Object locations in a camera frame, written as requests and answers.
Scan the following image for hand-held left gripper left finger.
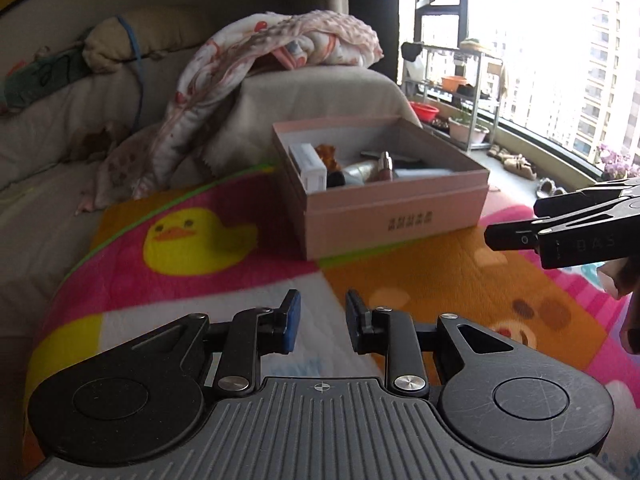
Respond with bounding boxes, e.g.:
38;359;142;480
127;289;302;397

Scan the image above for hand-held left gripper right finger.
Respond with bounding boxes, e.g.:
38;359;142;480
345;289;527;399

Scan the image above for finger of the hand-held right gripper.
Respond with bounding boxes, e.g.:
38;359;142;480
483;199;640;270
533;177;640;219

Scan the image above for pink cardboard box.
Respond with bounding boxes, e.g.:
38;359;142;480
271;115;491;261

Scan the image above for white cable box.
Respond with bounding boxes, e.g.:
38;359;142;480
288;143;329;194

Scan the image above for brown figurine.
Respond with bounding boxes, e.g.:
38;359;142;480
314;143;342;172

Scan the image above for person's right hand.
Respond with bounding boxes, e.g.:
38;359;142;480
597;255;640;354

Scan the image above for grey shoes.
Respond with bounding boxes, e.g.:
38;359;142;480
535;178;569;199

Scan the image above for purple flower plant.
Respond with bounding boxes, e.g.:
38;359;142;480
597;143;632;180

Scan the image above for beige shoes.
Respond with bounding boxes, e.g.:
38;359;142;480
487;143;539;179

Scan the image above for colourful printed play mat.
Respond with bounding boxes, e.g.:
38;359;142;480
22;160;640;480

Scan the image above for white plant pot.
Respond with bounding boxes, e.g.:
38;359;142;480
448;117;490;145

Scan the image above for silver cosmetic tube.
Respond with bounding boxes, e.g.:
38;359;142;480
342;159;382;187

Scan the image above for metal balcony rack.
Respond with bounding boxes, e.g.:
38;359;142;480
400;42;504;154

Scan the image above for black flat item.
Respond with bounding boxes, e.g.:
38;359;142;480
360;148;427;166

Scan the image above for red basin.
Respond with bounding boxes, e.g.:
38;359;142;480
408;101;441;122

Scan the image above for floral pink blanket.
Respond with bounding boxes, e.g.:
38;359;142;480
75;9;384;213

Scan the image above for beige pillow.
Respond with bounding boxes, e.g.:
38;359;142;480
82;7;226;68

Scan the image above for green plush toy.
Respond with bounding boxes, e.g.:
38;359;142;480
0;52;93;113

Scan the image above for blue cord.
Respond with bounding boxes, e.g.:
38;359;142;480
116;15;146;133

